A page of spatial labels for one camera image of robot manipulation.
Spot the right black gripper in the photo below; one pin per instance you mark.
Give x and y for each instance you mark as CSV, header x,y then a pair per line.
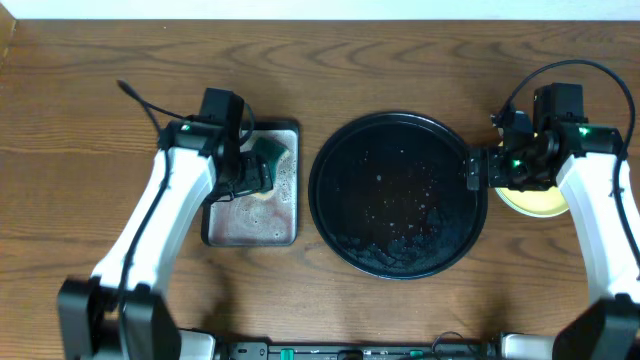
x,y
491,169

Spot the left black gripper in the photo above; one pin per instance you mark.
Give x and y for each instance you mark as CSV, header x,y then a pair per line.
x,y
256,175

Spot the green scrub sponge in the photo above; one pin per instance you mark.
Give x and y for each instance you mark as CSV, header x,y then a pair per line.
x,y
269,154

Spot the yellow plate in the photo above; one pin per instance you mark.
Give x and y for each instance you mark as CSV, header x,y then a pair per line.
x,y
539,204

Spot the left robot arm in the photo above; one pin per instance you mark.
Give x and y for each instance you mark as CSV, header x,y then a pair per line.
x,y
120,311

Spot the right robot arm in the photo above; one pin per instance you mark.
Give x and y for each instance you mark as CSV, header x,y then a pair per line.
x,y
584,163

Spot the rectangular black soapy tray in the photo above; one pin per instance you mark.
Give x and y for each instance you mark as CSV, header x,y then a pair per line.
x,y
257,220

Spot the round black tray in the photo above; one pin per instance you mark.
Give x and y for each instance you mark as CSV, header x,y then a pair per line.
x,y
387,193

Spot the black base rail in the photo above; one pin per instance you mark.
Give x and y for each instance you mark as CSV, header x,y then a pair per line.
x,y
350,351

